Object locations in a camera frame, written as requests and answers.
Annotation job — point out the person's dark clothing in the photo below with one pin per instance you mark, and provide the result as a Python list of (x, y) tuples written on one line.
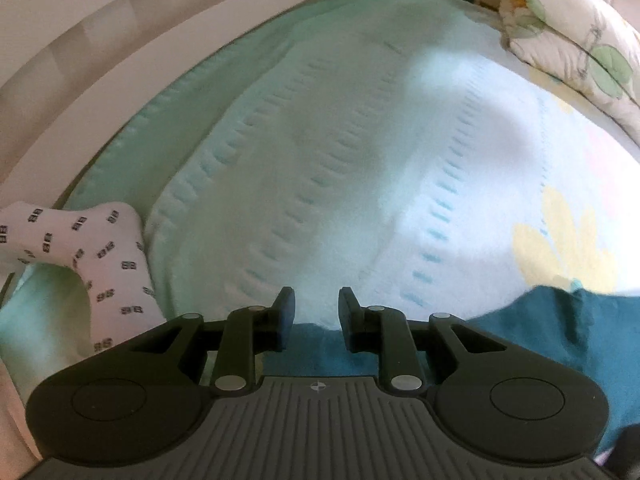
[(627, 452)]

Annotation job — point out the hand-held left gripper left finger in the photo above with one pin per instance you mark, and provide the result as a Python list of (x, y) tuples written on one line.
[(289, 316)]

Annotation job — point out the floral quilted bed sheet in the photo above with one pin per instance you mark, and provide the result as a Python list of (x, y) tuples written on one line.
[(340, 150)]

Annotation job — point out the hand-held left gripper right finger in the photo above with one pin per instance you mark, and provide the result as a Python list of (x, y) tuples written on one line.
[(346, 316)]

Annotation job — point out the white patterned curved pillow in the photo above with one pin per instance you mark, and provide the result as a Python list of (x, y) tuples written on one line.
[(112, 265)]

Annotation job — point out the teal pants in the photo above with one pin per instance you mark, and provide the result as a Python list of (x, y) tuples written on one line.
[(550, 325)]

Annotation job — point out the floral leaf print pillow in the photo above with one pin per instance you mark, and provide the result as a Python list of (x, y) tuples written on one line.
[(565, 15)]

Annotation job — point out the beige wooden bed frame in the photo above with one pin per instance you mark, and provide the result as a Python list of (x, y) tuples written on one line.
[(115, 45)]

